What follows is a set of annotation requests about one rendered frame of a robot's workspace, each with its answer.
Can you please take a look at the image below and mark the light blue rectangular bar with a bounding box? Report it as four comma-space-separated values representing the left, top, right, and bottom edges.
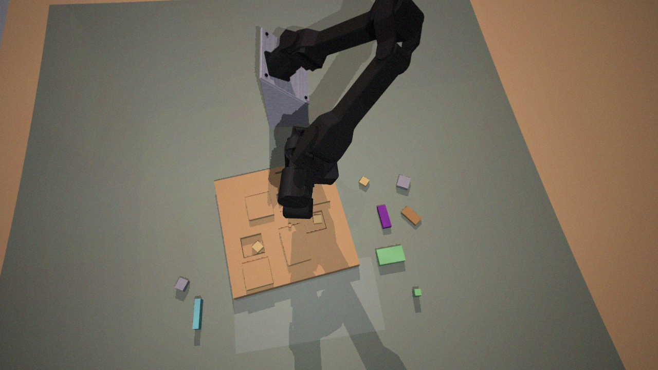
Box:
192, 299, 204, 330

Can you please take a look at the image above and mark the purple rectangular block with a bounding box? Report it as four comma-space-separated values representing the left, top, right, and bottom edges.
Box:
377, 205, 391, 229

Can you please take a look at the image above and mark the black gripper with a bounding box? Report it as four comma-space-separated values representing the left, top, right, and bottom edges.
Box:
283, 198, 313, 219

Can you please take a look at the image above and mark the green rectangular block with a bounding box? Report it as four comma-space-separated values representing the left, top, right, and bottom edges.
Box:
375, 245, 406, 266

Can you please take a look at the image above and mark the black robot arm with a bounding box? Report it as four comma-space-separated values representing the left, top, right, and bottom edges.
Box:
264, 0, 424, 209

